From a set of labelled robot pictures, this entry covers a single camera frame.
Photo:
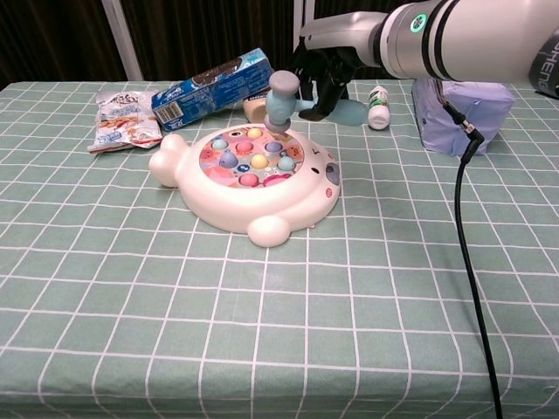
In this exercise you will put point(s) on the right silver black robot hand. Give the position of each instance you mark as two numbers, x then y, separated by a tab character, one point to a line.
345	37

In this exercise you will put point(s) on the blue toy hammer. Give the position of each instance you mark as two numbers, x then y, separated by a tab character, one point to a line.
279	102

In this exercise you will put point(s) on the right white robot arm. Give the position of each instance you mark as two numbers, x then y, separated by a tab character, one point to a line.
463	39

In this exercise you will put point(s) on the white whack-a-mole toy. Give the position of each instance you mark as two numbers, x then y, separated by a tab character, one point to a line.
227	201

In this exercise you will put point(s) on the dark pleated curtain panel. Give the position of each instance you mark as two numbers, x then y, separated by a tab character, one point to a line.
340	6
48	39
205	30

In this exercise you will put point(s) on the white green milk bottle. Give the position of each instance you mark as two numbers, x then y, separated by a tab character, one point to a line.
379	107

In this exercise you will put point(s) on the beige plastic container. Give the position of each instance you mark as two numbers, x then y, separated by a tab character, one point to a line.
254	111

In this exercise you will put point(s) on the purple wet wipes pack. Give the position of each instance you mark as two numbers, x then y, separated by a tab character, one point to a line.
471	118

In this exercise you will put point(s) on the blue cookie box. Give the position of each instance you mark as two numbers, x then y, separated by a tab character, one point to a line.
205	94

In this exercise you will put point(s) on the white snack bag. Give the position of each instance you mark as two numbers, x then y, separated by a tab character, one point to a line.
124	122

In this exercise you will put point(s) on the green checkered tablecloth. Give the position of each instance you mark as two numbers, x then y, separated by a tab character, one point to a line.
174	305

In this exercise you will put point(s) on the aluminium frame post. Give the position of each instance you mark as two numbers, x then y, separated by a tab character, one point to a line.
298	19
124	39

